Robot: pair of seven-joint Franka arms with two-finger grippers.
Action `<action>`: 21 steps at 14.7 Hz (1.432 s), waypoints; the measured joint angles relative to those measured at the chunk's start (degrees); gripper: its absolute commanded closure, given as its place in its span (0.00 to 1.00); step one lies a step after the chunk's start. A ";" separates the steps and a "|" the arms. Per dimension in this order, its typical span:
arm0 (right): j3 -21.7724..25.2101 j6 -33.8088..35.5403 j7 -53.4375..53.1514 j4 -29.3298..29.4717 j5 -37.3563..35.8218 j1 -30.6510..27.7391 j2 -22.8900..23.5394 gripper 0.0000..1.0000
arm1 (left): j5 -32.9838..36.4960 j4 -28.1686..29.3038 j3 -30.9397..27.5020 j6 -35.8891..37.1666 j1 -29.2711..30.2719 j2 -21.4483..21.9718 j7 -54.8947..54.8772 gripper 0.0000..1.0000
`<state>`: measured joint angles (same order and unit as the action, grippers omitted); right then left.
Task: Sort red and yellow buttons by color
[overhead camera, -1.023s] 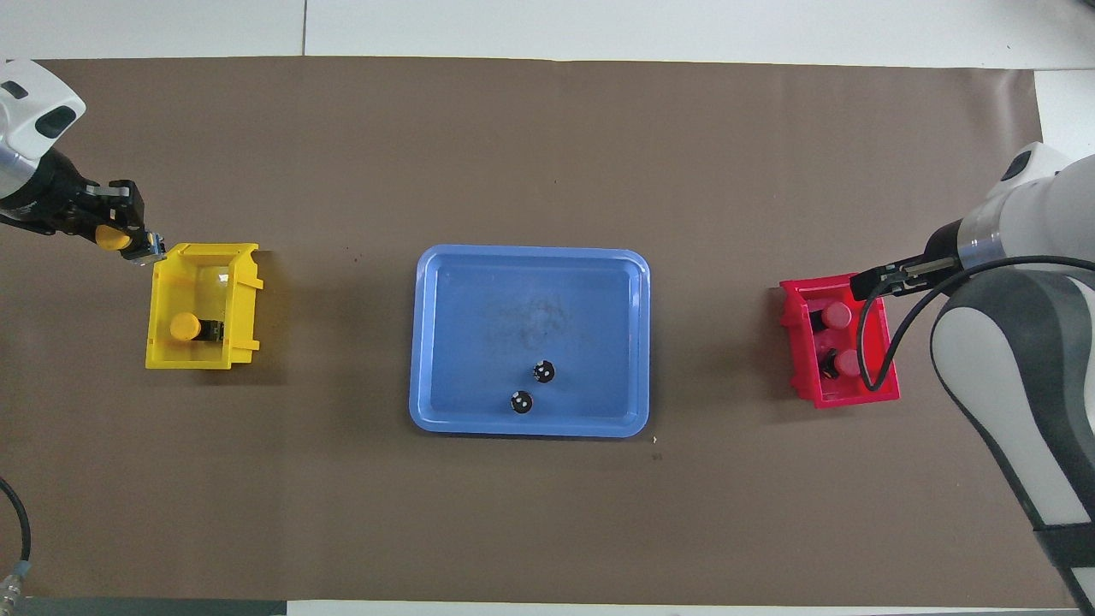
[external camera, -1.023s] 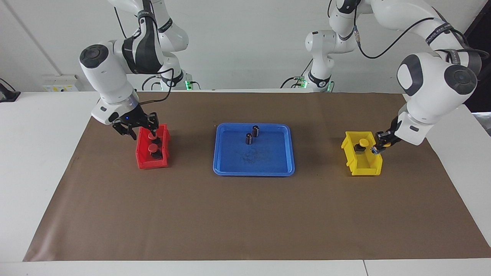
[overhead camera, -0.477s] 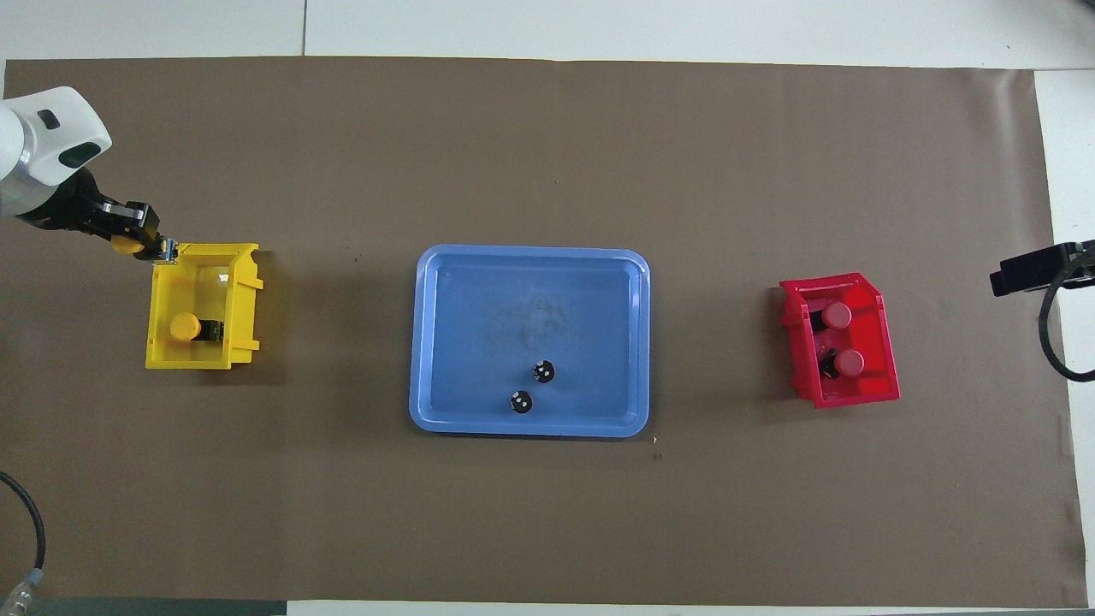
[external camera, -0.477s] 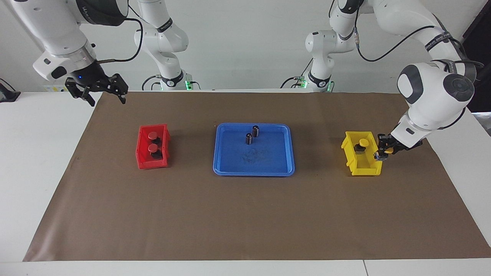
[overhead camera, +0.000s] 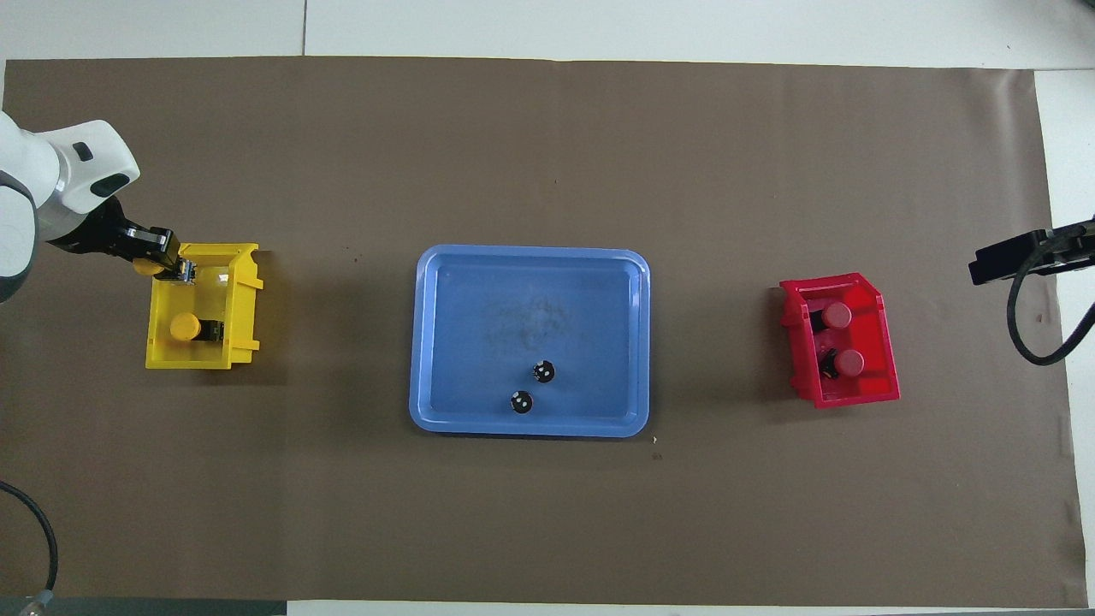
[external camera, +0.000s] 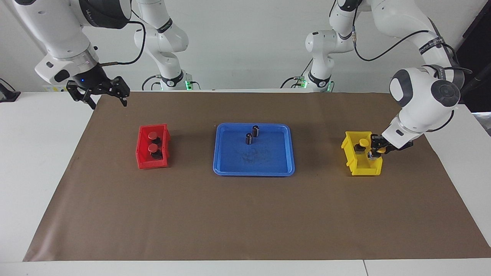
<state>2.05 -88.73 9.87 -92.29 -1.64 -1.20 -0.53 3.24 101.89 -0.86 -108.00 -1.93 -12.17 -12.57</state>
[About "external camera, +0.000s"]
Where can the black cylindrical capacitor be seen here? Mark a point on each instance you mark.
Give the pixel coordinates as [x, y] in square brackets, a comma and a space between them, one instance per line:
[256, 131]
[249, 138]

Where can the red push button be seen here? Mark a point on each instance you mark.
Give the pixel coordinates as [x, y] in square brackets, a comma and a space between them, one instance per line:
[153, 147]
[153, 135]

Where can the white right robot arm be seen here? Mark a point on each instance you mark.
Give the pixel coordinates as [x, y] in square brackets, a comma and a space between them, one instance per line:
[57, 30]

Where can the red plastic bin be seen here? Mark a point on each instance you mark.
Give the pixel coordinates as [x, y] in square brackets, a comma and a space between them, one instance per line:
[153, 165]

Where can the yellow push button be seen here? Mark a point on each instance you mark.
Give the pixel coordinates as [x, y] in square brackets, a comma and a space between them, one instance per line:
[363, 143]
[380, 150]

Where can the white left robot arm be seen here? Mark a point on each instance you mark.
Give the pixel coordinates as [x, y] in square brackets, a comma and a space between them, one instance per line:
[422, 99]

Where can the black stand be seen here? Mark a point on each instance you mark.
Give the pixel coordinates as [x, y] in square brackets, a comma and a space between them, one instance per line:
[475, 96]

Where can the blue plastic tray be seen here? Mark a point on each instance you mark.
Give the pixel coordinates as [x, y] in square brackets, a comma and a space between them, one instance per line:
[238, 168]

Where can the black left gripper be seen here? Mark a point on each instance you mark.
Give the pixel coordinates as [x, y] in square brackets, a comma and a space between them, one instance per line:
[391, 147]

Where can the brown paper mat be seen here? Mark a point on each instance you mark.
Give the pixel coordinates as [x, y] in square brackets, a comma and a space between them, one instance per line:
[245, 214]

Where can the white wall outlet box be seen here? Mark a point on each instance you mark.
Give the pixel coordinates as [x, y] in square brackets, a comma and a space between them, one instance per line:
[55, 89]

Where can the black device at table edge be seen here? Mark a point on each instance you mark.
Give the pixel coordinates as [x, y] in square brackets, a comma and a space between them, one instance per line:
[7, 95]

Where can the grey object beside table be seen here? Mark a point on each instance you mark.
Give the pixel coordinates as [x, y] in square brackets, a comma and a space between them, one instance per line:
[484, 122]

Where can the yellow plastic bin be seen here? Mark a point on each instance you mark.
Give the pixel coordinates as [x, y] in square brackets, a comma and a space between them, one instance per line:
[364, 171]

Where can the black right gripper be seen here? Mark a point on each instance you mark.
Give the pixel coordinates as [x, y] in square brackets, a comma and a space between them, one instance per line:
[94, 82]

